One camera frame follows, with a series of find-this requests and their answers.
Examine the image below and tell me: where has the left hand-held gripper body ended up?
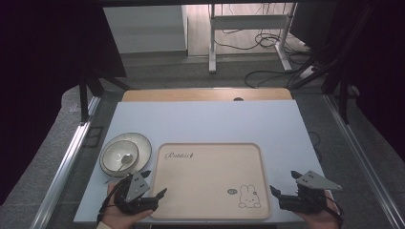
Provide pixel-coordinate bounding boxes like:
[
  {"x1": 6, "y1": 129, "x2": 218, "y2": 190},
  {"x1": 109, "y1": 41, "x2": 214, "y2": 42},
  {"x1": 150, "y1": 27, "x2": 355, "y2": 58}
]
[{"x1": 113, "y1": 171, "x2": 160, "y2": 216}]

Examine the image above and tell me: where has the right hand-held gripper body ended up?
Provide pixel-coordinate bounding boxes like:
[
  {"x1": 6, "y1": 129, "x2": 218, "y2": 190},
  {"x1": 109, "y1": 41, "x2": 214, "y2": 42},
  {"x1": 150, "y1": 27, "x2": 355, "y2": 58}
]
[{"x1": 279, "y1": 169, "x2": 344, "y2": 214}]

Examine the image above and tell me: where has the person's right hand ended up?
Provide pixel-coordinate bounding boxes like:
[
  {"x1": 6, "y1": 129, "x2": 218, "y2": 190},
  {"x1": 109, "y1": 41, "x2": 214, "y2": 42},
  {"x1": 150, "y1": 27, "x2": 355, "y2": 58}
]
[{"x1": 291, "y1": 190, "x2": 342, "y2": 229}]

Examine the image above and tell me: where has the person's left hand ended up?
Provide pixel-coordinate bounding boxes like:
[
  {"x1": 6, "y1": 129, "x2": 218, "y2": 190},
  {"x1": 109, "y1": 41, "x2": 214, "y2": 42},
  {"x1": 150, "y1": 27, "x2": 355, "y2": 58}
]
[{"x1": 100, "y1": 182, "x2": 155, "y2": 229}]

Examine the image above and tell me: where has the metal spoon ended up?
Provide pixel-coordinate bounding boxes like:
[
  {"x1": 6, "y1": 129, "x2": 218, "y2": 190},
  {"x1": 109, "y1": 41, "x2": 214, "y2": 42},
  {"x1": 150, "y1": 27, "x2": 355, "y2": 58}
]
[{"x1": 104, "y1": 153, "x2": 135, "y2": 184}]

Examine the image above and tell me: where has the white plate with dark rim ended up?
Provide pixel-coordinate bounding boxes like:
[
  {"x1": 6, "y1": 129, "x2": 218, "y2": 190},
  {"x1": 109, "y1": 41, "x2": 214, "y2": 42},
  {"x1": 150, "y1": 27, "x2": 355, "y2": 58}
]
[{"x1": 98, "y1": 132, "x2": 153, "y2": 178}]

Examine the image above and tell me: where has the white bowl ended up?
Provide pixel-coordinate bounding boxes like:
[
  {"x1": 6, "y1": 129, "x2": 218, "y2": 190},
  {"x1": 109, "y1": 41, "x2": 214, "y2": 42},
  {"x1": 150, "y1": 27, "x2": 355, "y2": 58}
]
[{"x1": 101, "y1": 139, "x2": 140, "y2": 175}]

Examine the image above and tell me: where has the beige tray with rabbit drawing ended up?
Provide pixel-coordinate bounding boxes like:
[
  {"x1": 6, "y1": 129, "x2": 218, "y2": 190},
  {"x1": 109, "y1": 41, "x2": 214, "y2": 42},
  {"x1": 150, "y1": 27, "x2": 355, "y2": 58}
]
[{"x1": 149, "y1": 142, "x2": 272, "y2": 220}]

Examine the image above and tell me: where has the black stand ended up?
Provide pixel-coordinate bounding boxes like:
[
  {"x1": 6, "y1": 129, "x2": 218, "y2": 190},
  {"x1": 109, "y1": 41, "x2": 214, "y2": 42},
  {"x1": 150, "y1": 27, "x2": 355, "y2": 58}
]
[
  {"x1": 77, "y1": 68, "x2": 132, "y2": 124},
  {"x1": 320, "y1": 71, "x2": 361, "y2": 125}
]

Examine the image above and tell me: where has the wooden table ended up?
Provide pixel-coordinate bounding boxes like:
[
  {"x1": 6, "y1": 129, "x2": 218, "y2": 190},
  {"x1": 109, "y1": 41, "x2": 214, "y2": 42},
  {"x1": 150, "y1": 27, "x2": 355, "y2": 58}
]
[{"x1": 121, "y1": 87, "x2": 293, "y2": 103}]

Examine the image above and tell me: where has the white power strip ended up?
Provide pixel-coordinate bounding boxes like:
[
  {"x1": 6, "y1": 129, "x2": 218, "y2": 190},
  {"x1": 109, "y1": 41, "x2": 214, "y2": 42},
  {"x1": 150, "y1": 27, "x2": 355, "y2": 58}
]
[{"x1": 298, "y1": 65, "x2": 317, "y2": 79}]

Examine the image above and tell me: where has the dark curtain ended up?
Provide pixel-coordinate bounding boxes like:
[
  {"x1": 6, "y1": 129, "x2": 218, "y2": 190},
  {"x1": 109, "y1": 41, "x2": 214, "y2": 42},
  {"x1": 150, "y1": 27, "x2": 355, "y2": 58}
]
[
  {"x1": 288, "y1": 0, "x2": 405, "y2": 154},
  {"x1": 0, "y1": 0, "x2": 128, "y2": 206}
]

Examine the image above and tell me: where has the white cabinet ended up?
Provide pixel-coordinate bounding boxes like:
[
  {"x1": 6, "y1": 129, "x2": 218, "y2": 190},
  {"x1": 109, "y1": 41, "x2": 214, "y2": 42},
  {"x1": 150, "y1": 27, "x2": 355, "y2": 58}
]
[{"x1": 102, "y1": 4, "x2": 189, "y2": 55}]

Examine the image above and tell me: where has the left hand-held gripper cable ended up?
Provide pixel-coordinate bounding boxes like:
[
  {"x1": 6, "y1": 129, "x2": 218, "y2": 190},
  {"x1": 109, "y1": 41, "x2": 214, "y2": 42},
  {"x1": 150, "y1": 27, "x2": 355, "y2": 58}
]
[{"x1": 96, "y1": 176, "x2": 132, "y2": 224}]

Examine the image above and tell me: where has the hand-held gripper cable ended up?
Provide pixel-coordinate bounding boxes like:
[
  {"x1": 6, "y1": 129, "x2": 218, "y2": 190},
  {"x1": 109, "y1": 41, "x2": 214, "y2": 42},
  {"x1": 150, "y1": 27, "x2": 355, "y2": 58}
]
[
  {"x1": 324, "y1": 194, "x2": 346, "y2": 229},
  {"x1": 96, "y1": 176, "x2": 132, "y2": 224}
]

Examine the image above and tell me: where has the right hand-held gripper cable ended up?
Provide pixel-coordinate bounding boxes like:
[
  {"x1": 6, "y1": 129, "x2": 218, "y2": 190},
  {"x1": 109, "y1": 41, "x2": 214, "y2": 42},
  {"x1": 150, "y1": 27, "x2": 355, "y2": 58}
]
[{"x1": 324, "y1": 194, "x2": 346, "y2": 229}]

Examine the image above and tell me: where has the thin black cable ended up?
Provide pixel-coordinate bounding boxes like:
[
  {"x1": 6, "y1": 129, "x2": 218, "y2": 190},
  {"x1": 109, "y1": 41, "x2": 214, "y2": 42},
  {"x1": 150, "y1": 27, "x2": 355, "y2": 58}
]
[{"x1": 307, "y1": 130, "x2": 323, "y2": 161}]

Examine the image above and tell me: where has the aluminium rail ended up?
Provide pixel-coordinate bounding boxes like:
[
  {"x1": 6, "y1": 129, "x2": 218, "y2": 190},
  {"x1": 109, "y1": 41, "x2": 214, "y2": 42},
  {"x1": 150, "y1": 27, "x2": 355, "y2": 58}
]
[
  {"x1": 322, "y1": 94, "x2": 405, "y2": 229},
  {"x1": 29, "y1": 94, "x2": 102, "y2": 229}
]

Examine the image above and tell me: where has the black floor cable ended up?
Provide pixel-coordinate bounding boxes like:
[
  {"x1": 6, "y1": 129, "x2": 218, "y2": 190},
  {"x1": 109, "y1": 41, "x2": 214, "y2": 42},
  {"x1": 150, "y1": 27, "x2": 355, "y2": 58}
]
[
  {"x1": 212, "y1": 29, "x2": 311, "y2": 55},
  {"x1": 244, "y1": 55, "x2": 316, "y2": 90}
]

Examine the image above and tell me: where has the white metal desk frame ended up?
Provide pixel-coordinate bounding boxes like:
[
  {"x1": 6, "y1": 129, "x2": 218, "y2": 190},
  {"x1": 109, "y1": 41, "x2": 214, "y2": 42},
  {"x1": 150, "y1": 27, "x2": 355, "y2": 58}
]
[{"x1": 207, "y1": 2, "x2": 298, "y2": 74}]

